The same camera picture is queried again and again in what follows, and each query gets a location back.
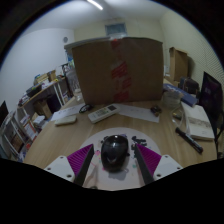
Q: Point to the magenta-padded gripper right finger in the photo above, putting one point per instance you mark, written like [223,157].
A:
[165,166]

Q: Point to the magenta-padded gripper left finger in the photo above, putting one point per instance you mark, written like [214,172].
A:
[60,166]

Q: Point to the black computer mouse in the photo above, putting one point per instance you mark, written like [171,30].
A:
[115,153]

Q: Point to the black marker pen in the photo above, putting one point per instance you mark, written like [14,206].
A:
[189,140]

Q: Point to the small flat white box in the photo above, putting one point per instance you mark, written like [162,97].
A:
[65,120]

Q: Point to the white paper sheet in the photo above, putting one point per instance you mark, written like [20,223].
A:
[138,112]
[66,111]

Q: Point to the thick white book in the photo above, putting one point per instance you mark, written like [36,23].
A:
[199,121]

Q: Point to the small dark clip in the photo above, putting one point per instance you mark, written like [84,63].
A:
[156,110]

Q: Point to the black office chair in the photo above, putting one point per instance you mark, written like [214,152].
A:
[220,136]

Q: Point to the cluttered shelf unit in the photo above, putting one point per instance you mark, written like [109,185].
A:
[30,110]

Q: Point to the clear round tape container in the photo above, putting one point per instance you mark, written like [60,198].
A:
[171,99]

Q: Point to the white remote control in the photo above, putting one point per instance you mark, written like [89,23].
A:
[103,113]

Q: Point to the blue book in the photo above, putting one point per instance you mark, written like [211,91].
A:
[188,97]

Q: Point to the dark maroon bag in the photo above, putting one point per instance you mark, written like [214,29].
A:
[190,85]

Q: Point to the black monitor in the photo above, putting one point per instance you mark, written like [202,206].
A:
[211,95]

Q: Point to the large brown cardboard box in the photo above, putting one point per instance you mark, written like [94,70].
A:
[96,73]

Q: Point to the small open cardboard box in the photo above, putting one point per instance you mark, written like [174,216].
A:
[178,63]

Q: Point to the ceiling tube light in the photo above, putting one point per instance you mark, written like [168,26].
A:
[95,4]

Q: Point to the wall air vent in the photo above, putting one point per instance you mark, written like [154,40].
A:
[116,29]

